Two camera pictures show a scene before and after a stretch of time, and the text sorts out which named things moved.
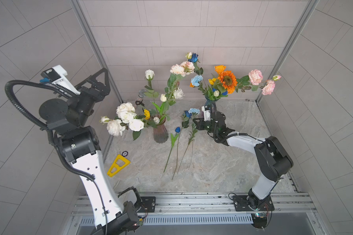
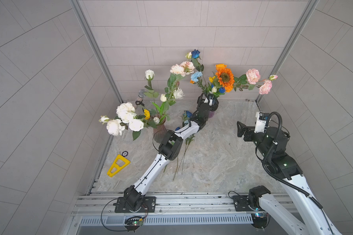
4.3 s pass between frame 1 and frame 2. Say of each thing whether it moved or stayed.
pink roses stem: stayed
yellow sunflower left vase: stayed
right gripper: moved
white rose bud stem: stayed
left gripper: moved
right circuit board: stayed
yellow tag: stayed
